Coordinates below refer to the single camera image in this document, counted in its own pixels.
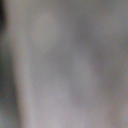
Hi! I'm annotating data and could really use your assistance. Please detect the black air fryer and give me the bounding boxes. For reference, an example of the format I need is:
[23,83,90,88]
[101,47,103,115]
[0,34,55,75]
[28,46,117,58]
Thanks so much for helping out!
[0,0,128,128]

